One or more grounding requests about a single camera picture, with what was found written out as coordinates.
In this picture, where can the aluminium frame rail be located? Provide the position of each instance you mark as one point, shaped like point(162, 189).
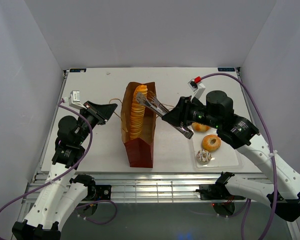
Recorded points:
point(139, 188)

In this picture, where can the clear plastic tray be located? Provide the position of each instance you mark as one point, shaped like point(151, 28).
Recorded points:
point(225, 158)

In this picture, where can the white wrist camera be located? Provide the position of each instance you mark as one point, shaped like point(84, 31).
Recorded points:
point(74, 100)
point(197, 86)

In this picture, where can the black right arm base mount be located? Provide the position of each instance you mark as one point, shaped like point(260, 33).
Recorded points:
point(218, 191)

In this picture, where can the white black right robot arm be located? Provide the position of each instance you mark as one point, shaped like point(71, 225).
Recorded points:
point(284, 191)

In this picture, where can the metal serving tongs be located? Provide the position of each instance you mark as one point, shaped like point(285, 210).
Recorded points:
point(151, 102)

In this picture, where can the red brown paper bag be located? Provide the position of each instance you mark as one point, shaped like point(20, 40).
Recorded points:
point(140, 151)

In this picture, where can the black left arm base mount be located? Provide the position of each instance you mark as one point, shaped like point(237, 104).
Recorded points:
point(101, 192)

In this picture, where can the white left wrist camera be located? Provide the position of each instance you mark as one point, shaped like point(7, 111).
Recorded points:
point(74, 100)

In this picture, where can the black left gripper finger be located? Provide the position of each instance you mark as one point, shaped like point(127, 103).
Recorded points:
point(95, 106)
point(105, 111)

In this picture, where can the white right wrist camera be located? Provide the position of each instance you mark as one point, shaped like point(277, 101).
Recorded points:
point(197, 86)

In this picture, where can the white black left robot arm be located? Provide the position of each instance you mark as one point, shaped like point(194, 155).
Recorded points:
point(65, 191)

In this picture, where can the long ridged orange bread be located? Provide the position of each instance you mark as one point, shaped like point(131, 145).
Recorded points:
point(137, 113)

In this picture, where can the glazed orange donut bread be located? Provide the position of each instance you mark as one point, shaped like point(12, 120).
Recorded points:
point(211, 142)

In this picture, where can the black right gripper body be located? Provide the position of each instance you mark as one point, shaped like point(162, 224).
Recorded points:
point(195, 113)

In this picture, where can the orange bagel bread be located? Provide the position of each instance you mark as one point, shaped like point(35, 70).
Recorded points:
point(199, 127)

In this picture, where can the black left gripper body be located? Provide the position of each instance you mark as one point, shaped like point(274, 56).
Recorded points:
point(92, 118)

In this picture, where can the white chocolate drizzled donut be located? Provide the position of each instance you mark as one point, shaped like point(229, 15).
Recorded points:
point(203, 157)

